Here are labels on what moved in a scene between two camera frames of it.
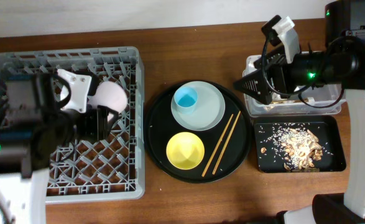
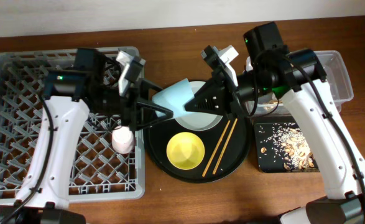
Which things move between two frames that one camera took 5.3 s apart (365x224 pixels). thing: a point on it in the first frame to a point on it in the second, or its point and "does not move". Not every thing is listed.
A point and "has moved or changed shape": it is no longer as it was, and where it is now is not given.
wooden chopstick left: [217, 147] does not move
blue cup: [186, 99] has moved or changed shape
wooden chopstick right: [227, 142] does not move
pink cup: [110, 94] has moved or changed shape
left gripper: [96, 123] to [132, 109]
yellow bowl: [185, 150] does not move
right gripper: [275, 78] to [229, 93]
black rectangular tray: [294, 144] does not move
